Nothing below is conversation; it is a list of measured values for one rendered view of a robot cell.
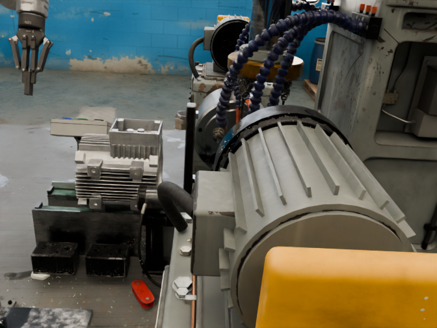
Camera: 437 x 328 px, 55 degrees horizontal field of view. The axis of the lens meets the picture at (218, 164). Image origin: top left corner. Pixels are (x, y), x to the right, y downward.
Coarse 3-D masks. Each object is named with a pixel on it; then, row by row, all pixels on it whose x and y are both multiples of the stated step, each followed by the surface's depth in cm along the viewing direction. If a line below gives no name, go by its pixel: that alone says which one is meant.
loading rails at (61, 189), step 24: (48, 192) 117; (72, 192) 119; (48, 216) 107; (72, 216) 108; (96, 216) 108; (120, 216) 108; (48, 240) 110; (72, 240) 111; (96, 240) 111; (120, 240) 111; (144, 240) 111; (168, 240) 112
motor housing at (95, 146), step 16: (80, 144) 104; (96, 144) 104; (112, 160) 104; (128, 160) 104; (144, 160) 104; (160, 160) 119; (80, 176) 103; (96, 176) 102; (112, 176) 102; (128, 176) 103; (144, 176) 103; (160, 176) 119; (80, 192) 103; (96, 192) 104; (112, 192) 104; (128, 192) 103; (112, 208) 110; (128, 208) 111
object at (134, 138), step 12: (120, 120) 109; (132, 120) 110; (144, 120) 111; (156, 120) 111; (120, 132) 102; (132, 132) 102; (144, 132) 107; (156, 132) 103; (120, 144) 103; (132, 144) 103; (144, 144) 103; (156, 144) 103; (120, 156) 104; (132, 156) 104; (144, 156) 104
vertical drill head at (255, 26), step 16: (256, 0) 92; (272, 0) 90; (288, 0) 91; (256, 16) 93; (272, 16) 92; (256, 32) 94; (240, 48) 98; (256, 64) 92; (240, 80) 98; (256, 80) 94; (272, 80) 94; (288, 80) 95; (240, 96) 107
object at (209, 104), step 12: (216, 96) 134; (204, 108) 132; (216, 108) 127; (228, 108) 126; (204, 120) 128; (228, 120) 128; (204, 132) 129; (216, 132) 127; (204, 144) 131; (216, 144) 131; (204, 156) 133
